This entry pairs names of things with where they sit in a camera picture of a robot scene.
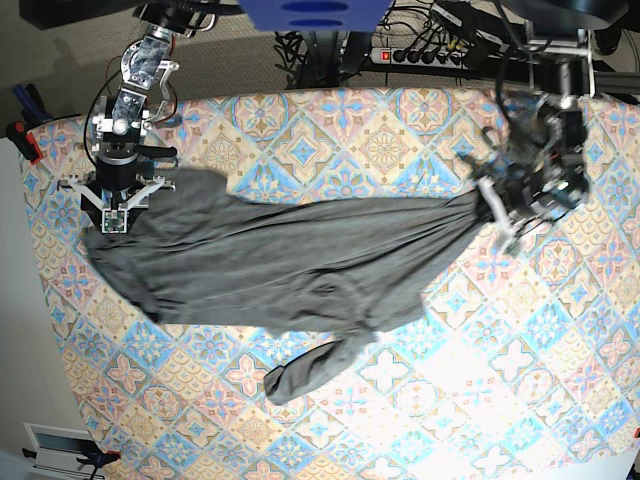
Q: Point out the white power strip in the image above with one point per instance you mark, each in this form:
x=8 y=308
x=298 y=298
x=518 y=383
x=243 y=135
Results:
x=429 y=57

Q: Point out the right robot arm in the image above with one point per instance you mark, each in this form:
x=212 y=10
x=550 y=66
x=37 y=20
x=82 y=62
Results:
x=117 y=124

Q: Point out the red black clamp upper left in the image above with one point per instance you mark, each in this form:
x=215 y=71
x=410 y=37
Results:
x=24 y=141

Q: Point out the patterned tablecloth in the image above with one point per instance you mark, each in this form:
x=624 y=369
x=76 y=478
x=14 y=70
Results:
x=520 y=363

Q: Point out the grey t-shirt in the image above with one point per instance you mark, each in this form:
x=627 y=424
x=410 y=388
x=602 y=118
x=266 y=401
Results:
x=351 y=267

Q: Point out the black orange clamp lower left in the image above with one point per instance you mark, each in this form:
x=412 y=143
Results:
x=95 y=457

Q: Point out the blue black clamp handles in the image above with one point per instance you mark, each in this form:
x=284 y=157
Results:
x=33 y=110

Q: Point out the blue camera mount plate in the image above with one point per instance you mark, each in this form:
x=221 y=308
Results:
x=311 y=15

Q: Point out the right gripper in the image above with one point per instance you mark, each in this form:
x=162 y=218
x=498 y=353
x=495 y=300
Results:
x=115 y=196

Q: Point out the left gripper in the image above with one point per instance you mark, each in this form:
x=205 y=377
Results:
x=517 y=199

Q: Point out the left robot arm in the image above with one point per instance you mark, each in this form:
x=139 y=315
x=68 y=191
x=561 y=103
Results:
x=554 y=39

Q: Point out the white floor vent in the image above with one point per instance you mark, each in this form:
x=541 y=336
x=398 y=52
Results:
x=58 y=439

